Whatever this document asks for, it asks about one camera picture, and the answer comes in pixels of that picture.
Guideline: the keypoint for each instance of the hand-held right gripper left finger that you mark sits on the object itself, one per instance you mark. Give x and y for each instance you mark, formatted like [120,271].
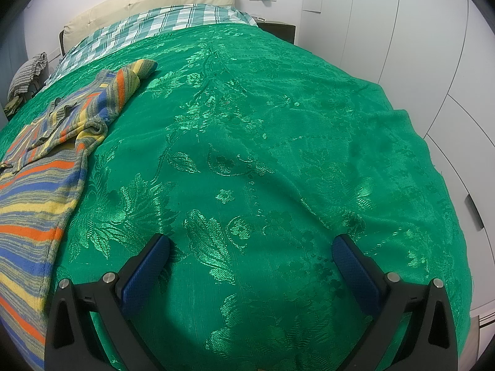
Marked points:
[145,274]

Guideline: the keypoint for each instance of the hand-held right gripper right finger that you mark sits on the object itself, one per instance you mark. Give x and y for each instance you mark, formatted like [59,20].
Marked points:
[357,274]

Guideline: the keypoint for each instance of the striped knit sweater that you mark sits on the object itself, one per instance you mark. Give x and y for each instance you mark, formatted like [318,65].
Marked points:
[38,201]

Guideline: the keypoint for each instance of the green patterned bedspread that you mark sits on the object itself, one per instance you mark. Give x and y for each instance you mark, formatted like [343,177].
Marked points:
[270,143]

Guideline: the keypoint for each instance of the grey checked cloth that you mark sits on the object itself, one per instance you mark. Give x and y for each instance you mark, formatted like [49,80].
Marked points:
[29,71]

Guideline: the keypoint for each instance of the white wardrobe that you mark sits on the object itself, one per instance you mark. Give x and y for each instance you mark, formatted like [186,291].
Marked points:
[406,38]

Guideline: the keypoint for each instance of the green plaid quilt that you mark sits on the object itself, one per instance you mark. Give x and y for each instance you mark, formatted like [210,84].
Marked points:
[154,23]

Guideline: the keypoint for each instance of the dark nightstand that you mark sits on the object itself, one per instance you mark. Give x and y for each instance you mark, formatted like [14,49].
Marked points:
[280,30]

